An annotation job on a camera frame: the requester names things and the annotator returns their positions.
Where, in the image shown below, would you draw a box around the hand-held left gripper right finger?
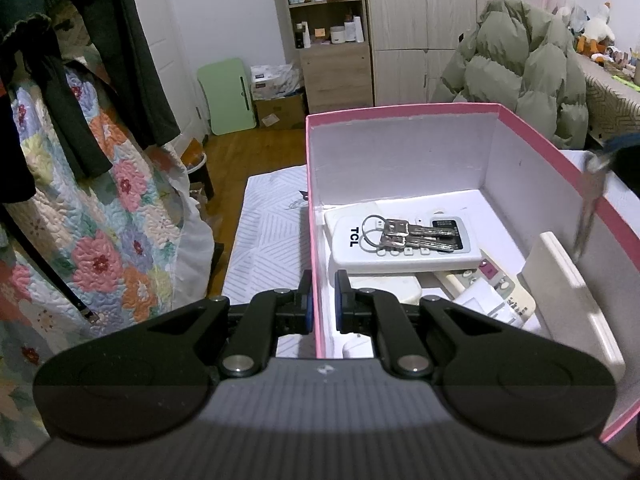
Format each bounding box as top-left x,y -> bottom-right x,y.
334,269 -> 524,380

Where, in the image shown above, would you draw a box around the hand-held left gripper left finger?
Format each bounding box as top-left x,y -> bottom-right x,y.
145,269 -> 315,379

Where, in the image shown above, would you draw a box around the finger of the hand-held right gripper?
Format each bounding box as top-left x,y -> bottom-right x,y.
602,132 -> 640,196

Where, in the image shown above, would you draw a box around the plain white remote control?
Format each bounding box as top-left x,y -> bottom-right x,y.
345,272 -> 424,307

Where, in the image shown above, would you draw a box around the white remote control black lettering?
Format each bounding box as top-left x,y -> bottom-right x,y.
324,209 -> 485,275

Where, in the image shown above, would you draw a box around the silver key bunch with rings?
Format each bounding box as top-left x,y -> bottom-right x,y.
360,215 -> 459,254

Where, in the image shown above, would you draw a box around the cream white remote control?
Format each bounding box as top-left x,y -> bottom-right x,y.
516,231 -> 627,386

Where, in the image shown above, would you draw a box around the pink cardboard box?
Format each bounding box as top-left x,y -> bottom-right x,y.
305,102 -> 640,444

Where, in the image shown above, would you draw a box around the white remote control purple buttons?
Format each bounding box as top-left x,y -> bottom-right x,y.
432,257 -> 538,334

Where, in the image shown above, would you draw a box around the desk with patterned cloth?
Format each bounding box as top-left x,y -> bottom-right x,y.
581,52 -> 640,152

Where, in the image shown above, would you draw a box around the white patterned bedsheet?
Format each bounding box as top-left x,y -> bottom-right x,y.
222,162 -> 321,361

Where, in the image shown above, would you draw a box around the white goose plush toy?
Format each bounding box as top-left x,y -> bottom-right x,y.
557,0 -> 587,32
581,1 -> 617,54

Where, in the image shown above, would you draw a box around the green puffer jacket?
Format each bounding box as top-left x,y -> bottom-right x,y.
431,0 -> 591,150

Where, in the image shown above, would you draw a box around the black trash bin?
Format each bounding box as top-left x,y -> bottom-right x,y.
181,139 -> 216,202

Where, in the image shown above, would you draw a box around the brown cardboard box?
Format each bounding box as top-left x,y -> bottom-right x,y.
250,62 -> 309,131

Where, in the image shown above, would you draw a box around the floral quilt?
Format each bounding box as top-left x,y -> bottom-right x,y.
0,0 -> 217,461

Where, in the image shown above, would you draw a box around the green folding table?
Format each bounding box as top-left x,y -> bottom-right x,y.
196,58 -> 259,136

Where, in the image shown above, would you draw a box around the wooden shelf cabinet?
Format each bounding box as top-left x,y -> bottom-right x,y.
269,0 -> 374,115

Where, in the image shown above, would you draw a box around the light wooden wardrobe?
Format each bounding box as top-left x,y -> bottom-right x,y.
360,0 -> 519,109

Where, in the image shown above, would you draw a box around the white door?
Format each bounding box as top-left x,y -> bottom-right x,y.
122,0 -> 211,147

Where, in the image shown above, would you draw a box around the dark green hanging garment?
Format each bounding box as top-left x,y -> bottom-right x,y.
0,0 -> 181,181

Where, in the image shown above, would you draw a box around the black hanging garment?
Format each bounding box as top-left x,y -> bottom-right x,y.
0,25 -> 39,206

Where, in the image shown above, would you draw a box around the black strap with buckle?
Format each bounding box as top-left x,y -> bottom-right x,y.
0,205 -> 99,324

